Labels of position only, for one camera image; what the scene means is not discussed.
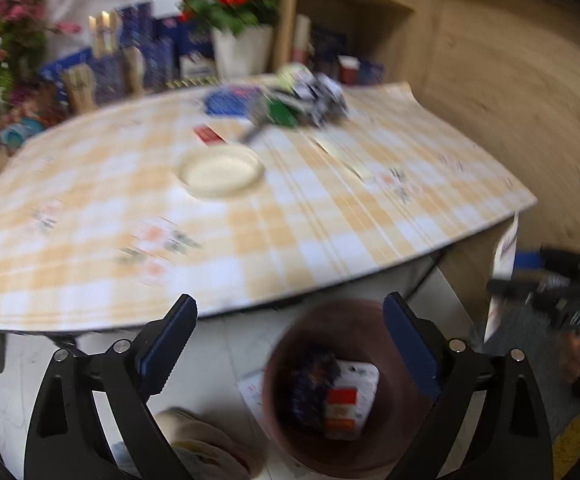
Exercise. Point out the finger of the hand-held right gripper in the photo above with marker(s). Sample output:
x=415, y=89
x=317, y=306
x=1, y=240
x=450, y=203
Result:
x=515, y=290
x=530, y=260

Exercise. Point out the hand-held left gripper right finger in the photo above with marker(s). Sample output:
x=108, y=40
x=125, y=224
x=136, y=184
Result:
x=412, y=345

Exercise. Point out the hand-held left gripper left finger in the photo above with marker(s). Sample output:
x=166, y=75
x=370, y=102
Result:
x=167, y=350

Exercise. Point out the white plastic packet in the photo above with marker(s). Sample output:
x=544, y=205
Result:
x=504, y=240

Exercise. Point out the brown round waste bin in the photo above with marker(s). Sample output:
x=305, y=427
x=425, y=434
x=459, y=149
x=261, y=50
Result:
x=355, y=320

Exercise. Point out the white packet orange label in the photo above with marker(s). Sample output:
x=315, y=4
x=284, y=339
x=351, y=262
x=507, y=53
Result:
x=352, y=400

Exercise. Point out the blue snack bag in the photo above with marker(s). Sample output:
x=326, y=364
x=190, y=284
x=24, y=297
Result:
x=312, y=385

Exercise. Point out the white printed paper slip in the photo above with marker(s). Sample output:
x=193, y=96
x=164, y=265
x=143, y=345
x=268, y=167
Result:
x=345, y=157

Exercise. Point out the small red box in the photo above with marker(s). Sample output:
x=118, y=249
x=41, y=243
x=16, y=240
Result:
x=208, y=135

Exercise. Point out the blue carton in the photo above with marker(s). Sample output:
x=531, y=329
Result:
x=229, y=101

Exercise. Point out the green packet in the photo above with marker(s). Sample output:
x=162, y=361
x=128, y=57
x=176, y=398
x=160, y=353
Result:
x=282, y=115

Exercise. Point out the white dark wrapper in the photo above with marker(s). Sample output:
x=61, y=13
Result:
x=322, y=97

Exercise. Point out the pale green white wrapper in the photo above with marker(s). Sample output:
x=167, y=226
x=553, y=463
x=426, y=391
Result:
x=295, y=76

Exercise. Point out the white paper sheet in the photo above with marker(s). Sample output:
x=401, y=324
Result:
x=252, y=392

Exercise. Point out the yellow checked floral tablecloth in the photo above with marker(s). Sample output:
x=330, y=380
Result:
x=250, y=240

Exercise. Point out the purple box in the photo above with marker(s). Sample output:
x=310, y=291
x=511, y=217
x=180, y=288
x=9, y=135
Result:
x=372, y=72

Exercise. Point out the red cup with white rim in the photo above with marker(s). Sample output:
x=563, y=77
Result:
x=349, y=70

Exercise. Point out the woven basket planter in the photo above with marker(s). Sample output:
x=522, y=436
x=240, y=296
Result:
x=19, y=127

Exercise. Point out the glass tray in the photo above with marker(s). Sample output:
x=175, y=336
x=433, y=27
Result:
x=192, y=82

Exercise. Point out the blue and gold gift box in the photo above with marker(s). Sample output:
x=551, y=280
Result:
x=149, y=67
x=119, y=27
x=92, y=82

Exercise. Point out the blue box with white label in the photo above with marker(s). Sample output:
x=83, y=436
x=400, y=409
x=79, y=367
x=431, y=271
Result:
x=195, y=55

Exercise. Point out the flat blue box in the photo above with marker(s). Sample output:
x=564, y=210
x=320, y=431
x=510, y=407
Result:
x=64, y=65

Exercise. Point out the wooden shelf unit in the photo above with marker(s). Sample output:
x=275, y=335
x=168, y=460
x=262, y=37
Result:
x=350, y=15

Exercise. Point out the white faceted vase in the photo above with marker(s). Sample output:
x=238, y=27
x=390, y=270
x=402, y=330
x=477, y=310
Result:
x=245, y=52

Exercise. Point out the stack of pastel cups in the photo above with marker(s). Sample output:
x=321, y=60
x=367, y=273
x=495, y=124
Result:
x=302, y=37

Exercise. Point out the pink artificial blossom arrangement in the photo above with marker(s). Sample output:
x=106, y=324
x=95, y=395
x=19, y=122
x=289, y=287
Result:
x=14, y=15

